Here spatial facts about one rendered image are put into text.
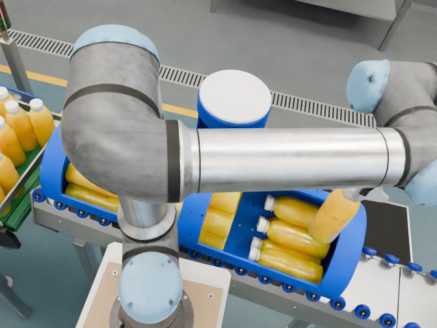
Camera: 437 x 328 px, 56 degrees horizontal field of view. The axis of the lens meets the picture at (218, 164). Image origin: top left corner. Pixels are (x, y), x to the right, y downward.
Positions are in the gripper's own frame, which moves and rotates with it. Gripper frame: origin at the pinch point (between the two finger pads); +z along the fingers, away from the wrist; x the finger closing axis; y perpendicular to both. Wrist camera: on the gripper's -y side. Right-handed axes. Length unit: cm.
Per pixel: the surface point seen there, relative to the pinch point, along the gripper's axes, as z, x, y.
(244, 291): 58, -7, -10
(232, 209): 28.0, 1.5, -22.6
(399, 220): 127, 92, 71
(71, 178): 35, -4, -68
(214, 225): 32.6, -2.7, -25.7
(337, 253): 23.8, -2.4, 6.1
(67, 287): 147, -5, -88
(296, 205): 29.5, 10.7, -5.8
